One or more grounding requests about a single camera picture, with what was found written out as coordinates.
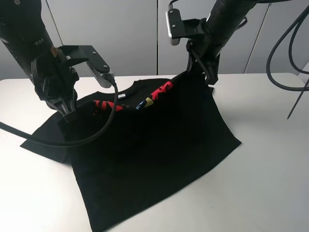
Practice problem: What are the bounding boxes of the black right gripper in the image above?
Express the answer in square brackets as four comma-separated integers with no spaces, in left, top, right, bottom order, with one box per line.
[186,36,221,85]

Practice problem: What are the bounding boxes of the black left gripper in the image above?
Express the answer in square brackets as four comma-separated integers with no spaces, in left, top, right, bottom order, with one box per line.
[31,49,79,122]

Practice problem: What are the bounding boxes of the black printed t-shirt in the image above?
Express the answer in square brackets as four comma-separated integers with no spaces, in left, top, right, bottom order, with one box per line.
[22,72,240,232]

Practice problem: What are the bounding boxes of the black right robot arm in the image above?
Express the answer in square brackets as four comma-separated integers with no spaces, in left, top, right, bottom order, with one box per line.
[186,0,257,85]

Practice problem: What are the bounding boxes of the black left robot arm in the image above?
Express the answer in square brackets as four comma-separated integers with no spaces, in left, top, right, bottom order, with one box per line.
[0,0,79,122]

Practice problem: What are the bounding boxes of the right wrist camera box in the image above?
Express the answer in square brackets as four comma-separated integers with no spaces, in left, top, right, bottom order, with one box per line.
[165,8,205,46]

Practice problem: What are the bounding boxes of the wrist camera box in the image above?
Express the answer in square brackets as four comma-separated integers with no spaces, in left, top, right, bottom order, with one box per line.
[165,8,205,46]
[56,44,116,89]

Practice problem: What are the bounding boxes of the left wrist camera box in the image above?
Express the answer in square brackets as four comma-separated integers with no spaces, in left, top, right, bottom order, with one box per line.
[56,44,116,89]

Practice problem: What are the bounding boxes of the black left camera cable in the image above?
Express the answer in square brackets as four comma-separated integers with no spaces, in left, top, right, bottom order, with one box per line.
[0,74,119,147]

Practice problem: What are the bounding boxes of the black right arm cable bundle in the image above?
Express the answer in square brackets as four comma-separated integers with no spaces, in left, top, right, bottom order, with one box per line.
[267,0,309,119]

